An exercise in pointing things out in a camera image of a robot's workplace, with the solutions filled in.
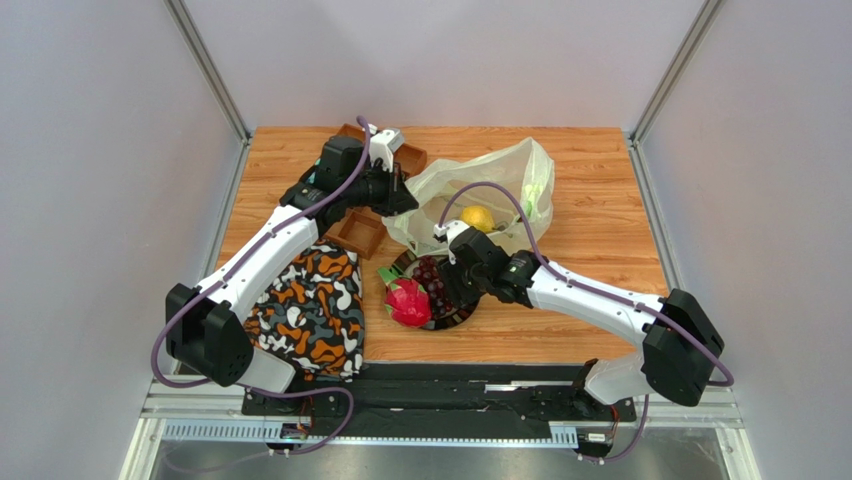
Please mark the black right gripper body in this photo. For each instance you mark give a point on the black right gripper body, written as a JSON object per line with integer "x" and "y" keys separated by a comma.
{"x": 456, "y": 285}

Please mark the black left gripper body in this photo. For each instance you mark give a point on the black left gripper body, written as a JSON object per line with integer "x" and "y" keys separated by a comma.
{"x": 376, "y": 188}

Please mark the yellow lemon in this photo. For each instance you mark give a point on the yellow lemon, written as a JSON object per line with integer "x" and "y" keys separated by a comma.
{"x": 479, "y": 217}

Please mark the dark red grape bunch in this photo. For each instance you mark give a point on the dark red grape bunch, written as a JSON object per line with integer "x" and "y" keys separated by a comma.
{"x": 425, "y": 272}

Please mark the translucent plastic bag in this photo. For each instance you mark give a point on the translucent plastic bag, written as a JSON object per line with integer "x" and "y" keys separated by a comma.
{"x": 525, "y": 170}

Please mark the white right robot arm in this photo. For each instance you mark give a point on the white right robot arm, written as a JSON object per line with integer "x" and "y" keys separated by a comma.
{"x": 677, "y": 345}

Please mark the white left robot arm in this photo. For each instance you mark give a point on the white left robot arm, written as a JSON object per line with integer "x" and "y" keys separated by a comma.
{"x": 204, "y": 323}

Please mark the wooden compartment tray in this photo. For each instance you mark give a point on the wooden compartment tray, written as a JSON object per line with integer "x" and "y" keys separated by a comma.
{"x": 361, "y": 230}

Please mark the black round plate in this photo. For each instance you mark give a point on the black round plate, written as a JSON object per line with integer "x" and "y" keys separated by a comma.
{"x": 404, "y": 264}

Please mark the red dragon fruit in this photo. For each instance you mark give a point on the red dragon fruit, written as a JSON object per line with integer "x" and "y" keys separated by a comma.
{"x": 406, "y": 300}

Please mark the camouflage patterned cloth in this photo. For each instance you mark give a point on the camouflage patterned cloth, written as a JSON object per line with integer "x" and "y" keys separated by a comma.
{"x": 311, "y": 315}

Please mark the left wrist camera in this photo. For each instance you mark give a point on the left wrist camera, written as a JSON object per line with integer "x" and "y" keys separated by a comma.
{"x": 383, "y": 144}

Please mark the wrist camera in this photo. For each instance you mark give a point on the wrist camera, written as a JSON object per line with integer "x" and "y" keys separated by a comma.
{"x": 447, "y": 233}
{"x": 383, "y": 144}

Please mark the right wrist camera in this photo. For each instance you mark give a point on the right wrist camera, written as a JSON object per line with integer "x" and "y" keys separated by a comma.
{"x": 447, "y": 233}

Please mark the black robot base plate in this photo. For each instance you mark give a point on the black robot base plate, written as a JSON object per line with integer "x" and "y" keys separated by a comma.
{"x": 458, "y": 401}

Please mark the aluminium frame rail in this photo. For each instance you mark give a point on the aluminium frame rail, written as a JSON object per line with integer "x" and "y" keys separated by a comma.
{"x": 203, "y": 433}

